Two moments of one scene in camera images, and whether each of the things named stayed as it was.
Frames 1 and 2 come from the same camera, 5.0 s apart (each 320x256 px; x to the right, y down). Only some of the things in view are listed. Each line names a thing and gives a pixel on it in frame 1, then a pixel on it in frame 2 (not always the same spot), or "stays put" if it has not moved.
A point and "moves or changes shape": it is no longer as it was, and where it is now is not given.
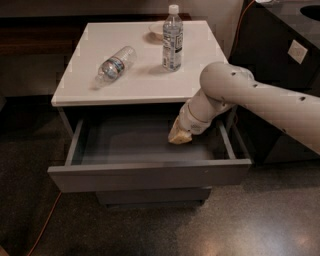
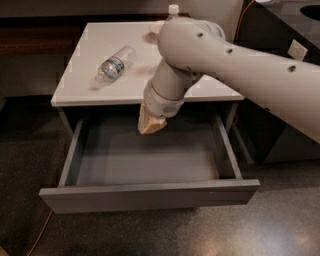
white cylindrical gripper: x=194 y=124 → x=162 y=103
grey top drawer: x=135 y=153 moves or changes shape
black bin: x=278 y=41 stays put
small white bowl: x=156 y=27 stays put
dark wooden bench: x=59 y=34 stays put
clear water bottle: x=112 y=67 stays put
